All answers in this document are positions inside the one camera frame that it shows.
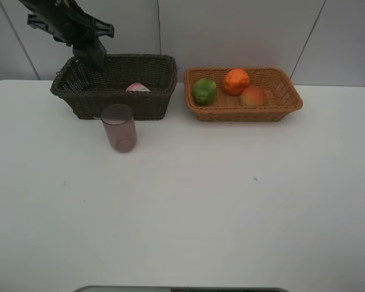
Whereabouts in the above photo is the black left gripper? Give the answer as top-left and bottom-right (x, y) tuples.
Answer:
(20, 0), (114, 47)

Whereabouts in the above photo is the pink spray bottle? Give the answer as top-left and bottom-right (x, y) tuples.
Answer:
(126, 83), (150, 92)

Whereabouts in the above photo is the green lime fruit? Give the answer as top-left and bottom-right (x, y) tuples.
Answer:
(192, 78), (217, 106)

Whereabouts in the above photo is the orange tangerine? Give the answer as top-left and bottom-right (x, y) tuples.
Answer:
(223, 68), (250, 96)

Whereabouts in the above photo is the red yellow mango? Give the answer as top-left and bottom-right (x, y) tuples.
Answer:
(240, 86), (269, 107)

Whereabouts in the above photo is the black pump dispenser bottle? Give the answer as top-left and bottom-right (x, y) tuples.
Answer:
(72, 43), (106, 73)

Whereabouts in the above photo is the dark brown wicker basket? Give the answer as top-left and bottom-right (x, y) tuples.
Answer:
(50, 54), (178, 120)

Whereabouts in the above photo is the translucent pink plastic cup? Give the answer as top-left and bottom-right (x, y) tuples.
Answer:
(100, 104), (137, 153)

